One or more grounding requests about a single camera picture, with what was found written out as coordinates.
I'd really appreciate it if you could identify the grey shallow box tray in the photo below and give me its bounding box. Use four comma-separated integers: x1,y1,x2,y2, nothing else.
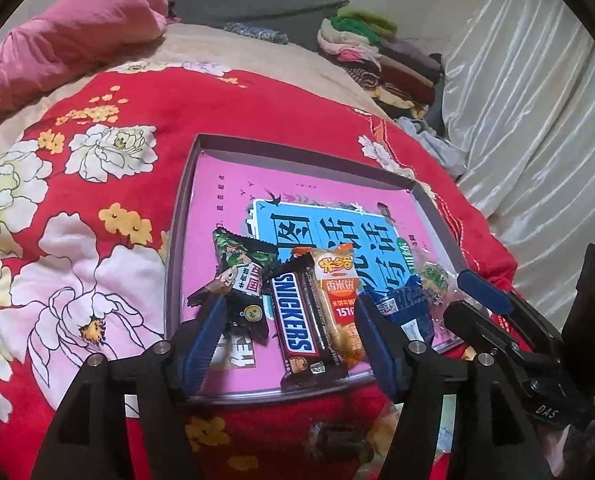
164,133,471,407

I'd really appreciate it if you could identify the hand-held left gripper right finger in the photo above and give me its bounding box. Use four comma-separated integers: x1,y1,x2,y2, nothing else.
353,295,553,480

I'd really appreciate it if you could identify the grey white cloth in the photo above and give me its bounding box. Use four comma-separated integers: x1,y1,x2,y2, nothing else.
396,116,468,178

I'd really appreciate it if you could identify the clear biscuit packet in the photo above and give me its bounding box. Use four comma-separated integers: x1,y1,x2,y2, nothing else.
420,261,465,308

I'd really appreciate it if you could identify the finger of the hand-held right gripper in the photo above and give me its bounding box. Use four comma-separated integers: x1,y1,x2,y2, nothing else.
444,301,534,369
457,270,564,357

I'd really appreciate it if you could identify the beige bedsheet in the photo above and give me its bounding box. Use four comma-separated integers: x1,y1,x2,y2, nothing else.
0,22,393,161

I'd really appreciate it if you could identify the green snack packet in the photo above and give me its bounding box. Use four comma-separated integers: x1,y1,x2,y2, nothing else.
187,228,279,346

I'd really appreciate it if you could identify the white satin curtain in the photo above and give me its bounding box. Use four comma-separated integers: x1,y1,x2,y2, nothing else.
427,0,595,321

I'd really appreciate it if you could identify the blue cookie packet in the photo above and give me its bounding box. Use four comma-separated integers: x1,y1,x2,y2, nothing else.
367,275,435,348

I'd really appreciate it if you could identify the pink and blue book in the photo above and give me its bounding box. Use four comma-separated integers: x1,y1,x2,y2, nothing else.
181,150,461,396

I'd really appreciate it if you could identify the brown chocolate bar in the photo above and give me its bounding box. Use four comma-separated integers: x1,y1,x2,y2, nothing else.
268,252,351,393

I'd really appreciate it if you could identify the orange rice cracker packet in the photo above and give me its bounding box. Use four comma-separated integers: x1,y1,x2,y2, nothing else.
291,242,371,366

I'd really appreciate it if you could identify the stack of folded clothes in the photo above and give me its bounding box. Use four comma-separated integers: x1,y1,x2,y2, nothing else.
316,5,445,118

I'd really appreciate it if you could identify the pink pillow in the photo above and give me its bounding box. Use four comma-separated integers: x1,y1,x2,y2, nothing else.
0,0,180,143

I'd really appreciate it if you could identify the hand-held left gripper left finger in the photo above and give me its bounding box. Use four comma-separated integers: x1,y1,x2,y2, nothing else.
31,295,228,480

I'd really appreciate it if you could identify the red floral blanket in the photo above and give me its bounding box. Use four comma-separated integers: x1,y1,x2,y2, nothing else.
0,60,521,480

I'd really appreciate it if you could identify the blue patterned pillow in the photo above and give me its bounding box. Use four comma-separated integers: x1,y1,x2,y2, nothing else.
224,21,289,46

